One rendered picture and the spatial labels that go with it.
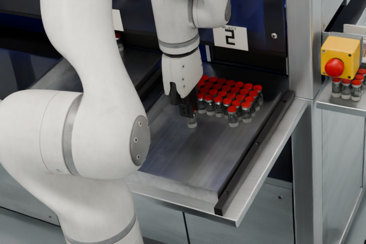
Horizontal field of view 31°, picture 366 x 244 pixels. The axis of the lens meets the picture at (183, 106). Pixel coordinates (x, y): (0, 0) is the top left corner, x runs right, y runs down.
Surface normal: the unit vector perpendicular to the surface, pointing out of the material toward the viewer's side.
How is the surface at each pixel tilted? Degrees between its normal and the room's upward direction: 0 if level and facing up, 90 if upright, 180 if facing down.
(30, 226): 0
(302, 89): 90
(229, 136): 0
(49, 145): 66
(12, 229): 0
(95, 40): 58
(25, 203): 90
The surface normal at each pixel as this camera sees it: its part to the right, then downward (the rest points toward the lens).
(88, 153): -0.26, 0.37
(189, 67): 0.85, 0.23
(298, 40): -0.46, 0.58
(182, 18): -0.22, 0.64
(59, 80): -0.13, -0.80
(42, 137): -0.32, 0.07
